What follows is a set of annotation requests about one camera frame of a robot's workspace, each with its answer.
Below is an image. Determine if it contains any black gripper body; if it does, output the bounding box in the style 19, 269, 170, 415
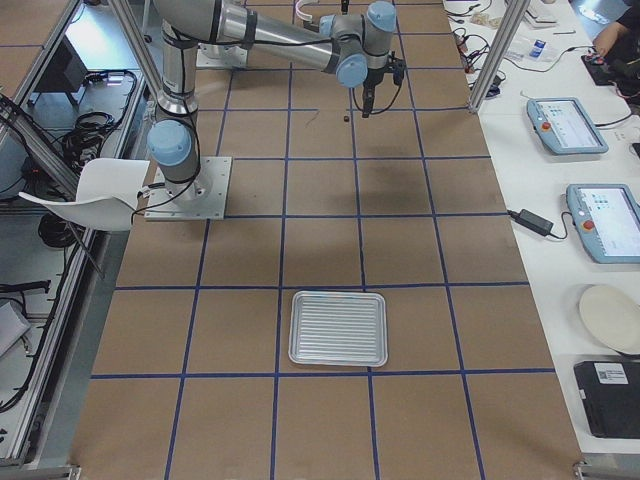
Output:
362, 82, 376, 108

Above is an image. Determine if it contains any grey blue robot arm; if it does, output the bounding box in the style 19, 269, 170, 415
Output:
148, 1, 405, 190

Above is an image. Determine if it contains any ribbed silver metal tray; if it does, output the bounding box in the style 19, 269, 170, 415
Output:
288, 291, 389, 367

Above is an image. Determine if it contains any upper blue teach pendant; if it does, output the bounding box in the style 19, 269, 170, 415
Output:
526, 97, 609, 155

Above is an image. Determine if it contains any blue teach pendant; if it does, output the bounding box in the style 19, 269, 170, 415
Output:
566, 184, 639, 264
526, 97, 609, 155

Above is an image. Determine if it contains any black power adapter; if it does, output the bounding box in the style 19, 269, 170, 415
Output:
507, 209, 553, 237

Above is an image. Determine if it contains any seated person in black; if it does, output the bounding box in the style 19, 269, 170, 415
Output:
593, 2, 639, 61

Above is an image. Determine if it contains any lower blue teach pendant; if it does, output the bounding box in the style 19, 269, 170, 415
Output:
566, 184, 639, 264

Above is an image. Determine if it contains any white plastic chair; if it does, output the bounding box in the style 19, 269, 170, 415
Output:
19, 158, 149, 231

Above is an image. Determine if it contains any white round plate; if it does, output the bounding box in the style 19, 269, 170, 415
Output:
579, 285, 639, 356

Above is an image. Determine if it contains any black flat box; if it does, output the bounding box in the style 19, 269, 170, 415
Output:
574, 361, 639, 439

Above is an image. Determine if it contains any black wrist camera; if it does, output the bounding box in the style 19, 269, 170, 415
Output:
387, 54, 406, 88

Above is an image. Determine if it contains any white curved plastic bracket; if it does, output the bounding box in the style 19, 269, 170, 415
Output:
295, 0, 318, 23

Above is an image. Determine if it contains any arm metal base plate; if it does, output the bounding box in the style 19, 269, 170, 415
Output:
196, 43, 249, 70
144, 156, 232, 221

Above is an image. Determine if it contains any aluminium profile post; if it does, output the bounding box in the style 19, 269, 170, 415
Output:
468, 0, 530, 113

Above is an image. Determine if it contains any black floor cable bundle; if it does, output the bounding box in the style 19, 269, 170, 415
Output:
59, 111, 124, 166

